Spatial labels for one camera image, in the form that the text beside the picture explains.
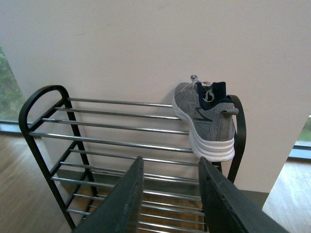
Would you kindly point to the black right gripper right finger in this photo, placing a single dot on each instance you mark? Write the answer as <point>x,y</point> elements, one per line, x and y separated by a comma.
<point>227,209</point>

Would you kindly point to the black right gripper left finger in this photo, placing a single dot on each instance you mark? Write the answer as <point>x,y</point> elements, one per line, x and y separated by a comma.
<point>119,212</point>

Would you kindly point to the grey sneaker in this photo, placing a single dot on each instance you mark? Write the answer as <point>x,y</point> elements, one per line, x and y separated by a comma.
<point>209,112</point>

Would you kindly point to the black metal shoe rack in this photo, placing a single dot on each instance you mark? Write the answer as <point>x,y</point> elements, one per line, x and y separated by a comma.
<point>84,146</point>

